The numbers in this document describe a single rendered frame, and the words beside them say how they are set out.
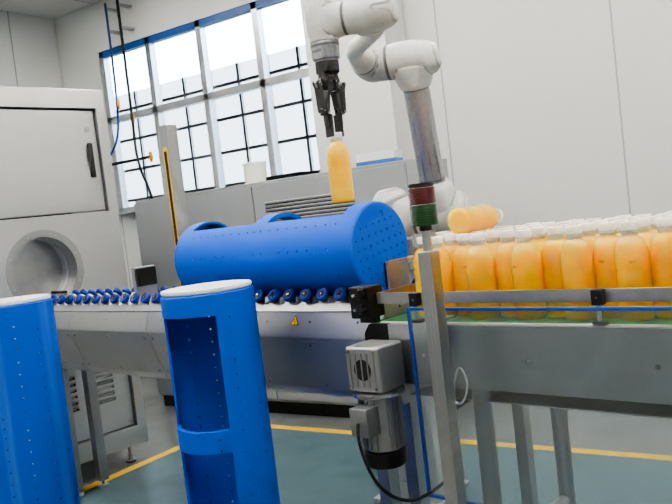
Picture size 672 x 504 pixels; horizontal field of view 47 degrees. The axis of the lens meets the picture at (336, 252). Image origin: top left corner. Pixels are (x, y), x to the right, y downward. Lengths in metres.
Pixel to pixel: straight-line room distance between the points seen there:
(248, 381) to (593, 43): 3.47
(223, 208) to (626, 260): 3.45
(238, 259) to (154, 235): 2.78
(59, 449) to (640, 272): 2.10
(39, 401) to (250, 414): 0.91
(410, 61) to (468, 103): 2.49
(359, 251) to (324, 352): 0.36
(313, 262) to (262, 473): 0.65
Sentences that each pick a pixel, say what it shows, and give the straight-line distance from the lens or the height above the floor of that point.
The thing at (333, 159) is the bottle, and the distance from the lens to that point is 2.41.
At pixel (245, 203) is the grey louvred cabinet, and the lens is 4.79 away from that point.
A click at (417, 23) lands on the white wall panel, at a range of 5.61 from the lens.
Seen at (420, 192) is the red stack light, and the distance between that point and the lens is 1.79.
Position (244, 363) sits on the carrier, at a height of 0.80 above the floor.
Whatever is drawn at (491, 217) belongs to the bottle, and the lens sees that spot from 2.20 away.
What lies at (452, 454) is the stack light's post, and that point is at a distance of 1.90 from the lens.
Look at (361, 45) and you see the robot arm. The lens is 2.69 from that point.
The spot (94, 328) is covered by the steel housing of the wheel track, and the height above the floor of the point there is 0.84.
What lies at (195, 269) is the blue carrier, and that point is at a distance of 2.82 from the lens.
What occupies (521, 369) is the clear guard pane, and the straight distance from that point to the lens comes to 1.86.
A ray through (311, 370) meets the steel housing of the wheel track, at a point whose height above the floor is 0.71.
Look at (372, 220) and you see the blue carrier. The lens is 2.36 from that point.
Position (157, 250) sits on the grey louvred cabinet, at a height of 1.09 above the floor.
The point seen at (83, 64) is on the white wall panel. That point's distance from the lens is 7.94.
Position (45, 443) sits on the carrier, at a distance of 3.00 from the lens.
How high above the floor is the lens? 1.22
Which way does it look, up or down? 3 degrees down
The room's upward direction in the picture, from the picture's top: 7 degrees counter-clockwise
